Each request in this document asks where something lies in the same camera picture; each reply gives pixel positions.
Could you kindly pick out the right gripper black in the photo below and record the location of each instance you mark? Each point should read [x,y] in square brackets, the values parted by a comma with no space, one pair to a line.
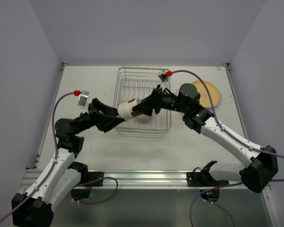
[157,100]

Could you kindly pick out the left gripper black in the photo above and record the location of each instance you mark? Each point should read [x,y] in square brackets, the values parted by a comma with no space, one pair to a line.
[93,113]

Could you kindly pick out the white bowl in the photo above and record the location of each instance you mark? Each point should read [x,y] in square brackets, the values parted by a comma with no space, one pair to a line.
[143,119]

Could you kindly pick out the white and brown cup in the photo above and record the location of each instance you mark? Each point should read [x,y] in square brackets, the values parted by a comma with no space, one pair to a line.
[125,109]

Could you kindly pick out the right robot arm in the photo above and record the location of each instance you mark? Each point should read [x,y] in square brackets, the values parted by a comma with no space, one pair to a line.
[257,165]

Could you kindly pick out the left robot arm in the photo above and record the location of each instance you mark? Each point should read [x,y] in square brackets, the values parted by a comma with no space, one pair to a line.
[35,207]

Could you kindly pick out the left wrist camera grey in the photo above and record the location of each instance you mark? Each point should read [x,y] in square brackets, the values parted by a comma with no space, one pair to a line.
[83,98]

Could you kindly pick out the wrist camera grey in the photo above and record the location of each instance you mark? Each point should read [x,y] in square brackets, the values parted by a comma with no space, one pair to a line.
[83,98]
[162,75]

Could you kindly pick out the metal wire dish rack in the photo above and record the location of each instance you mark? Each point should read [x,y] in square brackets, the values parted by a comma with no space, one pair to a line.
[139,82]

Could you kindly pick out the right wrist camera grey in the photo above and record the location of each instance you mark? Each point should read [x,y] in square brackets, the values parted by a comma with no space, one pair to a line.
[162,75]

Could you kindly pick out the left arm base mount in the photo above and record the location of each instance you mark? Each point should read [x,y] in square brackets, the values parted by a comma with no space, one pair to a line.
[84,192]

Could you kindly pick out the aluminium front rail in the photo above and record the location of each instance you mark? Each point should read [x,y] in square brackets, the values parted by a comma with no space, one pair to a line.
[144,179]

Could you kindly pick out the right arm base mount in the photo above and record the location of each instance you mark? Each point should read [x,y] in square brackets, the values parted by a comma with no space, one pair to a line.
[201,178]

